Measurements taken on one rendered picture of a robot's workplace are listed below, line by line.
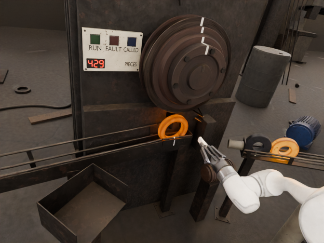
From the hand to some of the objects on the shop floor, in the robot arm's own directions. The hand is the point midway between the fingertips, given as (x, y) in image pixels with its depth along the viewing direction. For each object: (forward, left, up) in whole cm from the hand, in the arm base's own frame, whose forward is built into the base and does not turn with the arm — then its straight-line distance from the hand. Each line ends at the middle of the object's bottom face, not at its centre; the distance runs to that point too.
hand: (202, 142), depth 118 cm
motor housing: (+4, -25, -73) cm, 78 cm away
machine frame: (+53, +18, -76) cm, 95 cm away
